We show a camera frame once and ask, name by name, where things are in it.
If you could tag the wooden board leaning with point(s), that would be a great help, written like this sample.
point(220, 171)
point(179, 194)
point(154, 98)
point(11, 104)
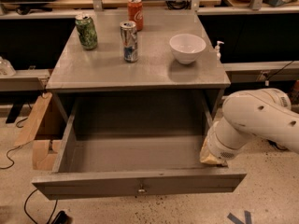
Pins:
point(32, 124)

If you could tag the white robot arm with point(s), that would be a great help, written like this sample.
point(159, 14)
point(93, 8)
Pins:
point(265, 113)

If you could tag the grey top drawer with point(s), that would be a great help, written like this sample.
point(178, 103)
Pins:
point(132, 143)

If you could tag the silver blue energy can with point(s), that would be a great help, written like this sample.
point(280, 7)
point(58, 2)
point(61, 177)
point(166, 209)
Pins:
point(129, 41)

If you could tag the clear plastic object left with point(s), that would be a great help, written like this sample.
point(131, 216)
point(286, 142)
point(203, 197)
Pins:
point(6, 69)

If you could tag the green soda can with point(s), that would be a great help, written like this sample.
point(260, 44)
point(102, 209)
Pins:
point(86, 31)

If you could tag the white pump bottle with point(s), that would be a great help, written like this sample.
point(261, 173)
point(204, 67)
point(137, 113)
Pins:
point(218, 49)

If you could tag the grey drawer cabinet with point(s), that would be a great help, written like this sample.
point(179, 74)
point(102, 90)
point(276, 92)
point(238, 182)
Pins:
point(79, 72)

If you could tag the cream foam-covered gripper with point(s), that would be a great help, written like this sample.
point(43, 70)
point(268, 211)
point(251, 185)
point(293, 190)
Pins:
point(219, 149)

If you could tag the white bowl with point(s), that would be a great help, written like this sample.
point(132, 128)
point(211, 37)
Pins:
point(186, 48)

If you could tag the notched wooden block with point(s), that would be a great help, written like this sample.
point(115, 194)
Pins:
point(45, 153)

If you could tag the orange red soda can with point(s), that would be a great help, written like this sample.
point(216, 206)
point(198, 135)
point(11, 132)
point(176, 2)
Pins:
point(135, 13)

